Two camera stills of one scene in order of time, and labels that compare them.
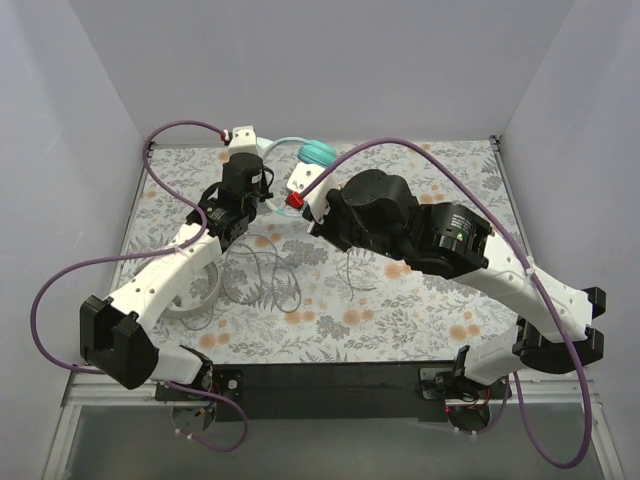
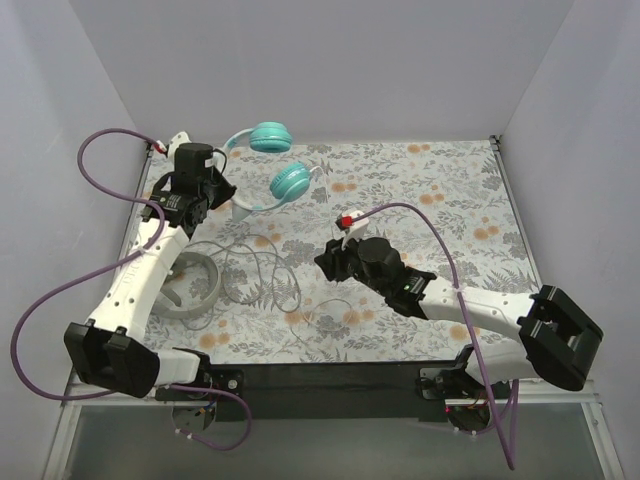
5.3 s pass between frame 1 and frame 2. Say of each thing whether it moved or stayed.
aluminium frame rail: stayed
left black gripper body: moved
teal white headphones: moved
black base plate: stayed
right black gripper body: moved
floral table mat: stayed
